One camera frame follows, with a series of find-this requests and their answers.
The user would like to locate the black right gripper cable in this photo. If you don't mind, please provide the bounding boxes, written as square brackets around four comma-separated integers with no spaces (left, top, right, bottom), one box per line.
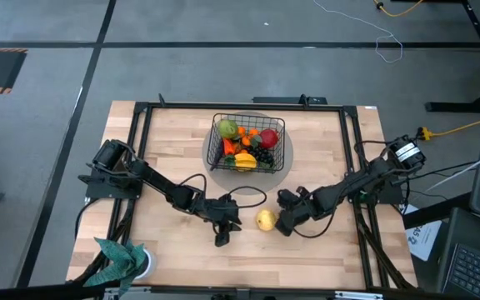
[292,199,338,240]

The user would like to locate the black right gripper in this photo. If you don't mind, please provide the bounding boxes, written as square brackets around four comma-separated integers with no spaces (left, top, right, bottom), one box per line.
[274,187,329,238]

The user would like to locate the black grape bunch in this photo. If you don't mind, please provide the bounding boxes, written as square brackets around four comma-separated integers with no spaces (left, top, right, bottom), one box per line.
[246,145,275,168]

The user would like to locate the black metal table frame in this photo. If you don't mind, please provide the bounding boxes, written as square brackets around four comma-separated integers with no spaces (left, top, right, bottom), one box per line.
[110,93,416,293]

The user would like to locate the potted fake green plant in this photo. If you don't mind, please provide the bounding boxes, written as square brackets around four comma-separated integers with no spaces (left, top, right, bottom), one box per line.
[82,237,158,298]

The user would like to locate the grey round mat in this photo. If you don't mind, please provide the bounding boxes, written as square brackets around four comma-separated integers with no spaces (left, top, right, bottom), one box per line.
[201,109,295,197]

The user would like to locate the red apple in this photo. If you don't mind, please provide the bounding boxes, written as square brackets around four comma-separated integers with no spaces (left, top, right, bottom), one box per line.
[258,128,280,150]

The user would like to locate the yellow pear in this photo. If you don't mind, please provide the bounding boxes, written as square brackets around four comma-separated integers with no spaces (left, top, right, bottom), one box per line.
[255,208,278,233]

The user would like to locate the black desk stand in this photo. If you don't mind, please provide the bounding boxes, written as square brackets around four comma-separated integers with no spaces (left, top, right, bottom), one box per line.
[425,0,480,113]

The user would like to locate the two oranges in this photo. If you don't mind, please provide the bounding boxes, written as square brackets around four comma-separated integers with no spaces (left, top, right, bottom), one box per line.
[241,127,263,148]

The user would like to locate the yellow extension cord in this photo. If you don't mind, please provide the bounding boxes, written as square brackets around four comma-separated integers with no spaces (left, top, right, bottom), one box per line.
[417,118,480,142]

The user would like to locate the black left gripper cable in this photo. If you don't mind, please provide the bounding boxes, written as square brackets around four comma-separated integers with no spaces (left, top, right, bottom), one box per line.
[225,185,268,210]

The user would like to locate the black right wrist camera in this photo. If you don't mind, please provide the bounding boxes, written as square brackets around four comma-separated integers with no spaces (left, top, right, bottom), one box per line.
[276,187,304,210]

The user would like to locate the yellow hanging cable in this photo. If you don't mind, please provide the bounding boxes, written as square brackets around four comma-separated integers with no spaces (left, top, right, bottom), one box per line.
[372,0,425,18]

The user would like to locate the white paper sheet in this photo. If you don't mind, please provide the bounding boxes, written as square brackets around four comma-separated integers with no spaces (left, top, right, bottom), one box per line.
[403,202,444,263]

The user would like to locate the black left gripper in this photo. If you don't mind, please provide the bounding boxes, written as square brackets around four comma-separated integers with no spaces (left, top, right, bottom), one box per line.
[193,195,243,248]

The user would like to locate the orange carrot with green leaves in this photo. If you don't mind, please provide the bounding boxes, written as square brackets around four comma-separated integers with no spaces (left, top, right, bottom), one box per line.
[222,137,238,167]

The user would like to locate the green lime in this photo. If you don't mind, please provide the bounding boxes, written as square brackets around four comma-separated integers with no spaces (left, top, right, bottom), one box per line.
[217,118,240,140]

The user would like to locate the black rear table bracket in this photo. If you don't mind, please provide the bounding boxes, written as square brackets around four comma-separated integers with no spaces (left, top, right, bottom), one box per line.
[251,93,329,106]

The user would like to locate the black laptop keyboard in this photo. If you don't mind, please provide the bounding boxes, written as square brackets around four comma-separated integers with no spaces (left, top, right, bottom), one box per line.
[435,207,480,300]

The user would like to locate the black wire basket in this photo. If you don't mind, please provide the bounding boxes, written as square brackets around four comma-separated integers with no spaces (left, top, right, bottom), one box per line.
[205,112,287,175]

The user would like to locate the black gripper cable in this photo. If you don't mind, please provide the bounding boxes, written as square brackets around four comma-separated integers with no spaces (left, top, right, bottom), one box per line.
[225,185,268,210]
[292,199,338,240]

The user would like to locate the white thin cable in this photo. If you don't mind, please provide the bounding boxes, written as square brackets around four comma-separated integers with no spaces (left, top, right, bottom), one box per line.
[312,0,404,64]

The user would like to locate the yellow banana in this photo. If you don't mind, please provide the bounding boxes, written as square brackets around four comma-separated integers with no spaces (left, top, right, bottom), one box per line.
[233,152,259,172]

